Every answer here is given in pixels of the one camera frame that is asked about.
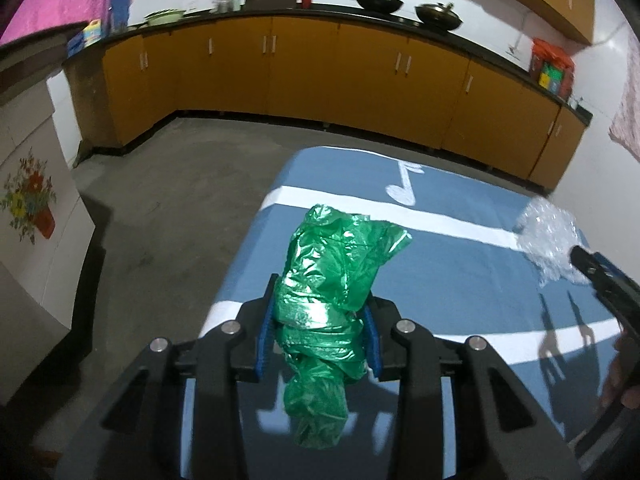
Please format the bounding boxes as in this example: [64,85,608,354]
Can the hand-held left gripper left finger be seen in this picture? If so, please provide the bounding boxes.
[54,274,280,480]

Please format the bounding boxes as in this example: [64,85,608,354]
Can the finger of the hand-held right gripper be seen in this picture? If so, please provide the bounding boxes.
[570,245,640,332]

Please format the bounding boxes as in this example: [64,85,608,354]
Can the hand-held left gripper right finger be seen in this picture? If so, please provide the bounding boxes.
[364,294,585,480]

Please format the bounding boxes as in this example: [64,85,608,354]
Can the clear plastic bag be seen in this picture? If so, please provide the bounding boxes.
[514,197,593,288]

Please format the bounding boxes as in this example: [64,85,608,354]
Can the dark green plastic bag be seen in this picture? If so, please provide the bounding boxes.
[272,204,413,450]

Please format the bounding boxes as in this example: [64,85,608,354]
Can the person's right hand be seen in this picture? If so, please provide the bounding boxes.
[600,336,635,409]

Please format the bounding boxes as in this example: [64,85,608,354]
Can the blue white-striped tablecloth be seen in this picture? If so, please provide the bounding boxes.
[180,146,626,480]

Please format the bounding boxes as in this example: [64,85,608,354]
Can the pink floral hanging cloth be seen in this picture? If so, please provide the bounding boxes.
[607,65,640,163]

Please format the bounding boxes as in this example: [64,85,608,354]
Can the red bag of boxes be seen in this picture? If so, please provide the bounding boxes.
[529,37,576,100]

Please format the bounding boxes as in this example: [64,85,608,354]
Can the white cabinet with flower print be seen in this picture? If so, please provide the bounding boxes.
[0,35,98,331]

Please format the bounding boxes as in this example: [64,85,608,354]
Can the orange lower kitchen cabinets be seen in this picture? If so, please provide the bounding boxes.
[62,12,593,193]

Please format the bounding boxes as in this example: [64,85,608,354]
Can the black wok with lid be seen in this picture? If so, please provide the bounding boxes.
[414,1,463,31]

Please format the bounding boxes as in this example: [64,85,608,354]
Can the black kitchen countertop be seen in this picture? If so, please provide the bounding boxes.
[62,2,596,126]

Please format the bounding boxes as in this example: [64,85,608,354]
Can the green pot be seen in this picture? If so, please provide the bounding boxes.
[145,7,185,26]

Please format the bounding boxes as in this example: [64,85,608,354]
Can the white wall cable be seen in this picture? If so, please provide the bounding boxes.
[510,10,531,51]

